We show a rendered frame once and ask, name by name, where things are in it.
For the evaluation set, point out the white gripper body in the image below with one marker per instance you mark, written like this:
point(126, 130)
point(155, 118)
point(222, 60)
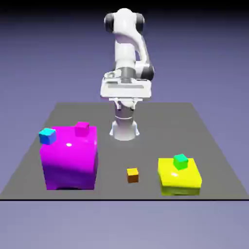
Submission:
point(125, 89)

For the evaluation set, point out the small cyan cube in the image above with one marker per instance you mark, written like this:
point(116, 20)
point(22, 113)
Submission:
point(47, 136)

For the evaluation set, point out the large magenta box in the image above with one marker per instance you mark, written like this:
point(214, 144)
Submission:
point(70, 157)

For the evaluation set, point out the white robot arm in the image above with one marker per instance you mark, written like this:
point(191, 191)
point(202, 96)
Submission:
point(124, 39)

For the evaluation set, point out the small orange cube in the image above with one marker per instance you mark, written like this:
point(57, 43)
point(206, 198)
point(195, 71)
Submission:
point(132, 175)

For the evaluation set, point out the small green cube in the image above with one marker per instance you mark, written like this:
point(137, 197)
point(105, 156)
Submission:
point(181, 161)

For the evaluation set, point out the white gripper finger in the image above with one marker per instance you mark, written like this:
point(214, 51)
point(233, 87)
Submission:
point(133, 104)
point(117, 104)

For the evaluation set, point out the small magenta cube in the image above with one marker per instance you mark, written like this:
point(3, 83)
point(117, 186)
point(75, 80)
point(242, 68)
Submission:
point(82, 128)

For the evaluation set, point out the large yellow box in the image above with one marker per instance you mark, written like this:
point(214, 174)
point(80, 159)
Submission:
point(179, 177)

